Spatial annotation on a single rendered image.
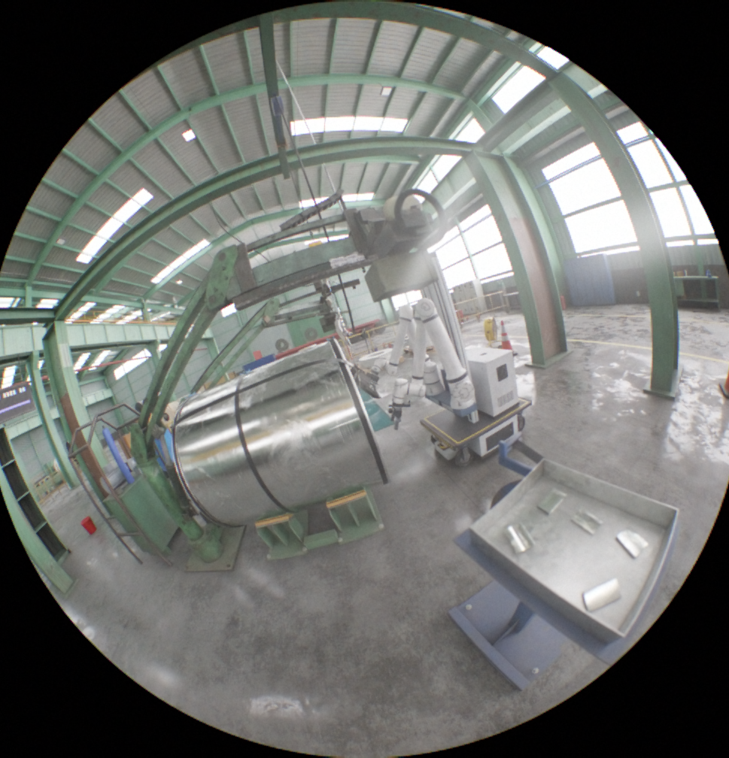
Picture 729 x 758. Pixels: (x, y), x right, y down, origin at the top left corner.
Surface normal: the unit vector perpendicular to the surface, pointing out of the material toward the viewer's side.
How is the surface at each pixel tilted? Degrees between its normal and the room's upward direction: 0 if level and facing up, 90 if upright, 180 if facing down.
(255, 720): 0
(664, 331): 90
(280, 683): 0
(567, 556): 0
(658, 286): 90
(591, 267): 90
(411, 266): 88
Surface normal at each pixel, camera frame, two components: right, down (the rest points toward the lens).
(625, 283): -0.93, 0.34
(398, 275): 0.16, 0.13
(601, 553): -0.32, -0.92
